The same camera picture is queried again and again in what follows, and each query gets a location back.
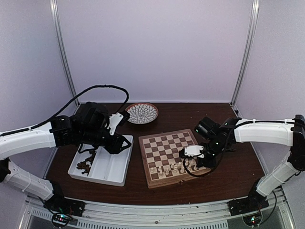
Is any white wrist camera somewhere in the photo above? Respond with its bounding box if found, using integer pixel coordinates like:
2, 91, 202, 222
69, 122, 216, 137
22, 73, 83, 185
107, 110, 130, 135
179, 145, 204, 158

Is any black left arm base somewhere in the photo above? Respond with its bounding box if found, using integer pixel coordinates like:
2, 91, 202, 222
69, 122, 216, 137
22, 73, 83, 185
41, 186, 85, 229

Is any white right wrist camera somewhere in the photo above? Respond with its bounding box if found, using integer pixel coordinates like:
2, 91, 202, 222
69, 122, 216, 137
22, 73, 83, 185
179, 145, 204, 158

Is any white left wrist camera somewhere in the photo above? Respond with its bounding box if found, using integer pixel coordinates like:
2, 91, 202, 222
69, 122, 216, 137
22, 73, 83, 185
107, 110, 130, 135

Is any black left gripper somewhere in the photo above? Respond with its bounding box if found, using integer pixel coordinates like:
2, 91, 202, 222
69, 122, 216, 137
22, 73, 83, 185
80, 125, 131, 154

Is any white chess king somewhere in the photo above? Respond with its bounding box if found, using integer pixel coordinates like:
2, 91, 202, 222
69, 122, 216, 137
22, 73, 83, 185
172, 164, 179, 175

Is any pile of dark chess pieces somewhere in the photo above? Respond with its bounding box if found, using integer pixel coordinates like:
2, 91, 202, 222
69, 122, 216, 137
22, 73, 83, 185
76, 152, 96, 176

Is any aluminium corner post right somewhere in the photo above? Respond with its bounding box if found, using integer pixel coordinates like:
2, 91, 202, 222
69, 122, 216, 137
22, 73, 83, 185
230, 0, 260, 108

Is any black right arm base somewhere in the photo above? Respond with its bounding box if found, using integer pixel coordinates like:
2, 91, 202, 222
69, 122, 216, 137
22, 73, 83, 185
228, 190, 269, 227

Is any aluminium corner post left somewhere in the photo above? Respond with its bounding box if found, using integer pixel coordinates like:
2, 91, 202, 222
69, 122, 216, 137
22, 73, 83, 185
50, 0, 77, 97

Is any white compartment tray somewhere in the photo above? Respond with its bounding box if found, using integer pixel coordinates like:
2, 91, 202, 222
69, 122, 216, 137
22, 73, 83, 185
68, 145, 132, 187

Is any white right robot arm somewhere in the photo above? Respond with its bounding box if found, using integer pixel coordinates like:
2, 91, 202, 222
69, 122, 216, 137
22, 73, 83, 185
194, 114, 305, 211

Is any wooden chess board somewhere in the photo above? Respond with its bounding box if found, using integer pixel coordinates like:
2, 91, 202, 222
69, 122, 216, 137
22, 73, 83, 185
139, 129, 210, 188

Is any floral patterned ceramic plate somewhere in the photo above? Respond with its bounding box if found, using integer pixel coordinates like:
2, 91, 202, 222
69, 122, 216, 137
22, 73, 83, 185
125, 103, 159, 125

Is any aluminium corner post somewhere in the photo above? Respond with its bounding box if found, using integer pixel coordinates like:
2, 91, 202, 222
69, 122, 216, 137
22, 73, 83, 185
50, 0, 77, 97
230, 0, 260, 108

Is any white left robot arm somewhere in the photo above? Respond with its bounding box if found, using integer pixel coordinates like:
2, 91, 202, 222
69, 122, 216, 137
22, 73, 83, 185
0, 102, 131, 212

